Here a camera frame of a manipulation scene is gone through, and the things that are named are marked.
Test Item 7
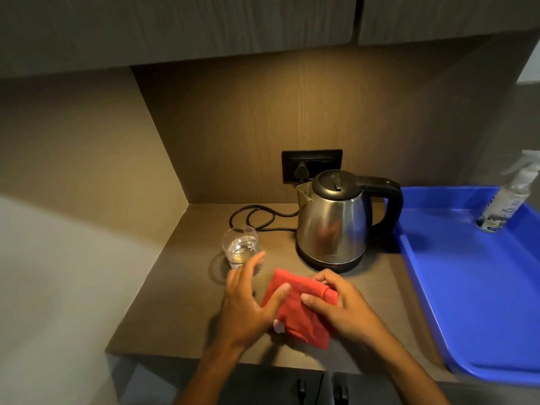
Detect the person's left hand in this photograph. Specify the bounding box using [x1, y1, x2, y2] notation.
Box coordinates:
[216, 251, 292, 356]

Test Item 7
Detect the person's right hand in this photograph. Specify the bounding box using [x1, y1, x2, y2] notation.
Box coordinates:
[300, 268, 396, 351]

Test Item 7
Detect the red cloth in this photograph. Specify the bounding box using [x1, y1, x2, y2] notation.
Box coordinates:
[260, 268, 340, 349]

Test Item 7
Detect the person's left forearm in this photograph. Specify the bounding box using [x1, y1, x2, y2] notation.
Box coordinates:
[173, 334, 250, 405]

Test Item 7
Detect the person's right forearm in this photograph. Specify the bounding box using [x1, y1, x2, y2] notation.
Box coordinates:
[364, 325, 453, 405]

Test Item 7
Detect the black kettle base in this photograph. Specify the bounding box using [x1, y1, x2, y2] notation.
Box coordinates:
[297, 244, 366, 275]

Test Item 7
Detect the clear glass of water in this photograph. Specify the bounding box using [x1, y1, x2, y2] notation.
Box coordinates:
[221, 225, 262, 277]

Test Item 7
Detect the stainless steel electric kettle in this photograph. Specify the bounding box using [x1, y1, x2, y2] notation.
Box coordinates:
[295, 169, 404, 266]

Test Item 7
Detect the blue plastic tray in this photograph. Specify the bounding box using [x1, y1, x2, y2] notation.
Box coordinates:
[394, 186, 540, 376]

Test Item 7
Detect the clear spray bottle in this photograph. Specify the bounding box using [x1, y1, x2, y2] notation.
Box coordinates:
[475, 149, 540, 233]

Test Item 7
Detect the wide grey cabinet door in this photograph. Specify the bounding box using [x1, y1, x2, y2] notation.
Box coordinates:
[0, 0, 359, 80]

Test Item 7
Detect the narrow grey cabinet door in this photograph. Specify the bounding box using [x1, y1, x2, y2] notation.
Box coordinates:
[357, 0, 540, 47]

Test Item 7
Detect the black power cord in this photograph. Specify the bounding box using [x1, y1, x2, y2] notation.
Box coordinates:
[229, 205, 301, 233]

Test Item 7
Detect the black wall socket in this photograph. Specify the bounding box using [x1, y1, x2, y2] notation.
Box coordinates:
[281, 149, 343, 185]

